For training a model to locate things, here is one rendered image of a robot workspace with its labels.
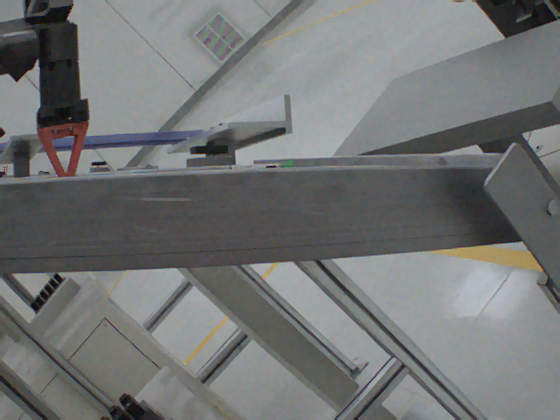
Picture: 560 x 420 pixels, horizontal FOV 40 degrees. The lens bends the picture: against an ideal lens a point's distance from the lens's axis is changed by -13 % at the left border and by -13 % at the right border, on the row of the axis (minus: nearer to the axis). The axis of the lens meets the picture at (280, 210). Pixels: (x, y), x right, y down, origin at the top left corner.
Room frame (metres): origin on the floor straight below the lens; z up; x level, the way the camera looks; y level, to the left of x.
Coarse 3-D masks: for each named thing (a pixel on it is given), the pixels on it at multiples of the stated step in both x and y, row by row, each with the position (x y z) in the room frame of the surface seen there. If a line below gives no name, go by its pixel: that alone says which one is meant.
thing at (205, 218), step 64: (0, 192) 0.52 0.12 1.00; (64, 192) 0.53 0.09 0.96; (128, 192) 0.54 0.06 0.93; (192, 192) 0.54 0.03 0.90; (256, 192) 0.55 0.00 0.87; (320, 192) 0.56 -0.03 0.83; (384, 192) 0.56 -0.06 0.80; (448, 192) 0.57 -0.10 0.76; (0, 256) 0.52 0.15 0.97; (64, 256) 0.53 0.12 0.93; (128, 256) 0.53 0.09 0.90; (192, 256) 0.54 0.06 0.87; (256, 256) 0.54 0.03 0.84; (320, 256) 0.55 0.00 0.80
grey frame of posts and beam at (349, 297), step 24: (312, 264) 1.26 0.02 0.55; (336, 264) 1.27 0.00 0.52; (336, 288) 1.26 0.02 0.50; (360, 288) 1.27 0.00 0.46; (552, 288) 0.55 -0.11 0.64; (360, 312) 1.26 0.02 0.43; (384, 336) 1.26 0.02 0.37; (0, 360) 1.18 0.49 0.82; (408, 360) 1.26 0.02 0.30; (0, 384) 1.16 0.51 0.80; (24, 384) 1.17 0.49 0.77; (432, 384) 1.26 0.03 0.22; (24, 408) 1.16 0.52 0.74; (48, 408) 1.16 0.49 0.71; (456, 408) 1.26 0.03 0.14
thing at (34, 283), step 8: (0, 176) 5.71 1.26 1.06; (64, 272) 5.38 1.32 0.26; (88, 272) 5.41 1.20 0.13; (0, 280) 5.30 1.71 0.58; (24, 280) 5.33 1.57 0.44; (32, 280) 5.34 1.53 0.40; (40, 280) 5.35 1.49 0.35; (48, 280) 5.35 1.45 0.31; (0, 288) 5.29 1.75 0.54; (8, 288) 5.30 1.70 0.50; (32, 288) 5.33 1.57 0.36; (40, 288) 5.34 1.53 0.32; (8, 296) 5.29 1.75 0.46; (16, 296) 5.30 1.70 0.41; (16, 304) 5.29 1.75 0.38; (24, 304) 5.30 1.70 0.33; (24, 312) 5.29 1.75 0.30; (32, 312) 5.30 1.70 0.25
